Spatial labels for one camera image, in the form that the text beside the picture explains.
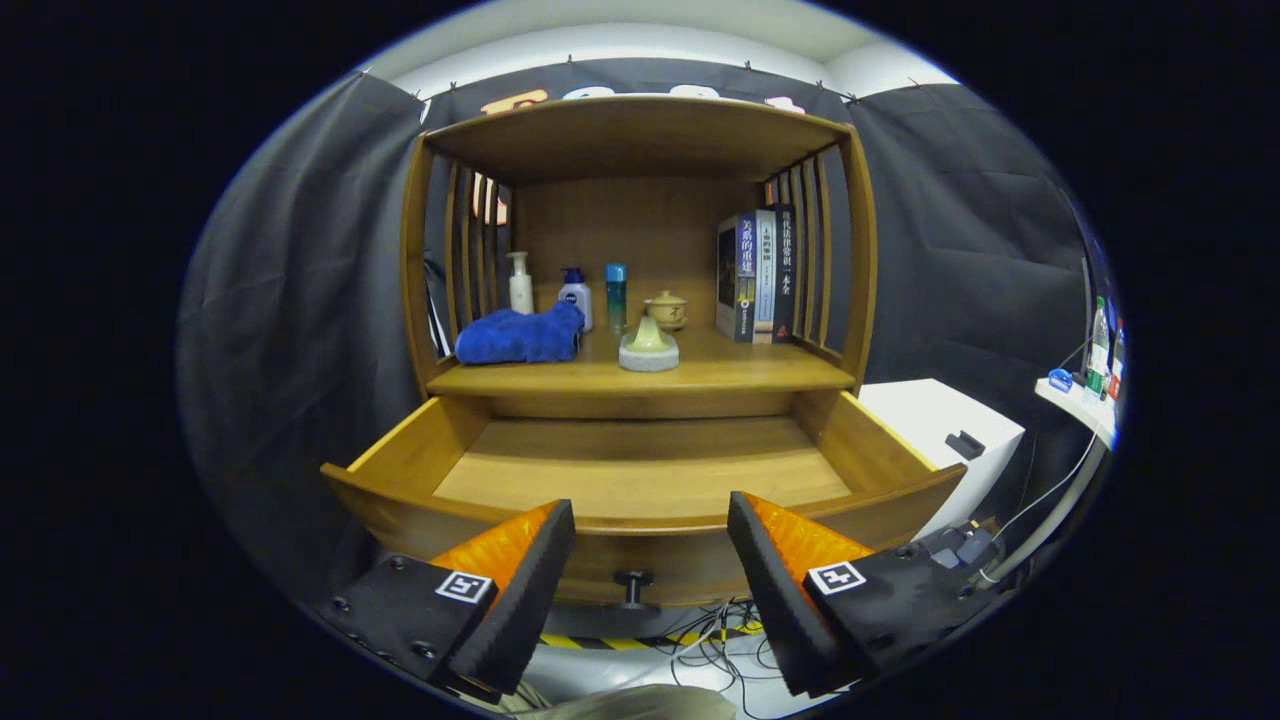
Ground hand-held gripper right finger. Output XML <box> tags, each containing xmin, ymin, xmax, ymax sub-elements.
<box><xmin>727</xmin><ymin>490</ymin><xmax>986</xmax><ymax>699</ymax></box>

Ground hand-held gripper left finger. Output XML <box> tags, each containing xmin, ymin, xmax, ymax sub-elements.
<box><xmin>318</xmin><ymin>498</ymin><xmax>578</xmax><ymax>698</ymax></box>

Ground wooden drawer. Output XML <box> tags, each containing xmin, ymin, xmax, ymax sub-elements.
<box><xmin>320</xmin><ymin>388</ymin><xmax>969</xmax><ymax>611</ymax></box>

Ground pale green item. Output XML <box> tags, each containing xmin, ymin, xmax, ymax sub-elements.
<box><xmin>617</xmin><ymin>315</ymin><xmax>681</xmax><ymax>373</ymax></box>

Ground white cabinet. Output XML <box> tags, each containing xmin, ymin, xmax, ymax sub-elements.
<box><xmin>858</xmin><ymin>378</ymin><xmax>1027</xmax><ymax>541</ymax></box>

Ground wooden countertop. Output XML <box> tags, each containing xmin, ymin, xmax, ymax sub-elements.
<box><xmin>425</xmin><ymin>325</ymin><xmax>859</xmax><ymax>398</ymax></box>

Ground wooden cabinet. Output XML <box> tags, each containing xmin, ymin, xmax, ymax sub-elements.
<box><xmin>400</xmin><ymin>93</ymin><xmax>879</xmax><ymax>421</ymax></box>

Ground yellow black floor tape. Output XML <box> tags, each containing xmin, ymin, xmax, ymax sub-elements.
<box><xmin>540</xmin><ymin>620</ymin><xmax>771</xmax><ymax>653</ymax></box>

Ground black power box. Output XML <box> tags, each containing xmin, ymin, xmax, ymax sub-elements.
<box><xmin>920</xmin><ymin>520</ymin><xmax>1004</xmax><ymax>586</ymax></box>

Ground blue towel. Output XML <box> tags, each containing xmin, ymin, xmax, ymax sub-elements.
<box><xmin>455</xmin><ymin>302</ymin><xmax>587</xmax><ymax>366</ymax></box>

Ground white pump bottle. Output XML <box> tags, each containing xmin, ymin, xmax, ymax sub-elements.
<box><xmin>506</xmin><ymin>251</ymin><xmax>535</xmax><ymax>316</ymax></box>

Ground white lotion bottle blue cap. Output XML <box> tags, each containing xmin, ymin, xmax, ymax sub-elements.
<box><xmin>557</xmin><ymin>266</ymin><xmax>594</xmax><ymax>333</ymax></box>

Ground beige lidded tea cup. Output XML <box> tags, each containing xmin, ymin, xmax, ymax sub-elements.
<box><xmin>643</xmin><ymin>290</ymin><xmax>689</xmax><ymax>333</ymax></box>

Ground dark blue spine book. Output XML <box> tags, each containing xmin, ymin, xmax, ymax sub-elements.
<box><xmin>716</xmin><ymin>215</ymin><xmax>759</xmax><ymax>343</ymax></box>

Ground pale blue spine book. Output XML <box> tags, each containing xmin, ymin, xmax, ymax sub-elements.
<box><xmin>753</xmin><ymin>208</ymin><xmax>778</xmax><ymax>344</ymax></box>

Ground black spine book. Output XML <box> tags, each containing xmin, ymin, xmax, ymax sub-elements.
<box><xmin>773</xmin><ymin>204</ymin><xmax>798</xmax><ymax>343</ymax></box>

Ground clear bottle green label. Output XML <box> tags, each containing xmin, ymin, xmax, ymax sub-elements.
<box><xmin>1086</xmin><ymin>295</ymin><xmax>1109</xmax><ymax>396</ymax></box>

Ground black floor cables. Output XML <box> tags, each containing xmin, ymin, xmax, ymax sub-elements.
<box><xmin>650</xmin><ymin>598</ymin><xmax>791</xmax><ymax>716</ymax></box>

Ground white cable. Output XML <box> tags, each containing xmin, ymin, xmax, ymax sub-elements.
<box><xmin>425</xmin><ymin>258</ymin><xmax>453</xmax><ymax>359</ymax></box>

